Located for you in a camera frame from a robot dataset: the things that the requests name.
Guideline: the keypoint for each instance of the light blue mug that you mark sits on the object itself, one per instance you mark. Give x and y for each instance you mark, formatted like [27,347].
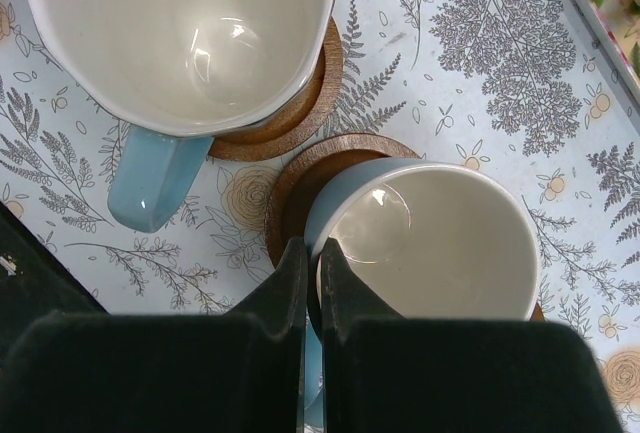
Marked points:
[180,73]

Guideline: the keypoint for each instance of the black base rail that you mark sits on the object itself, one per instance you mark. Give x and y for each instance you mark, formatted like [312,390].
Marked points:
[33,283]

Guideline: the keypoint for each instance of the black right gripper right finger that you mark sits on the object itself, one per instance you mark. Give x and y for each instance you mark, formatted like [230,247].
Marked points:
[385,373]

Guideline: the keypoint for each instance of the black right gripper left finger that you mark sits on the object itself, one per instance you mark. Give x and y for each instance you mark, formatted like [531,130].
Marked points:
[242,371]

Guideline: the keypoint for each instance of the blue mug with white interior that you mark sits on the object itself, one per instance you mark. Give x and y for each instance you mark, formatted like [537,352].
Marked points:
[432,241]

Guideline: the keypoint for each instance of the floral tablecloth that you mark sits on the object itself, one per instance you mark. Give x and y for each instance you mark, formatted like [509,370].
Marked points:
[516,89]

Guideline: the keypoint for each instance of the brown wooden coaster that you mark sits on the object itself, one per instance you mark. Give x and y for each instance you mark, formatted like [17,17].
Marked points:
[301,181]
[299,120]

